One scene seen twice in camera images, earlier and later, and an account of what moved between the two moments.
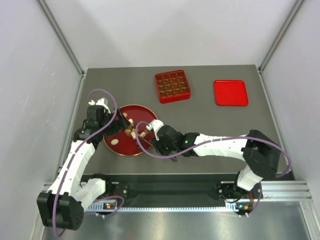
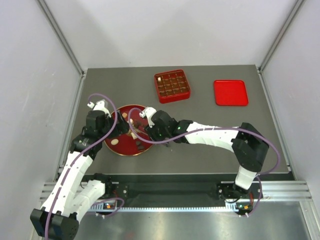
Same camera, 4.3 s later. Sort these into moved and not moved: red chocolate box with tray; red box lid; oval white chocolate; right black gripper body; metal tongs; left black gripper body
Moved: right black gripper body; metal tongs
Not moved: left black gripper body; oval white chocolate; red chocolate box with tray; red box lid
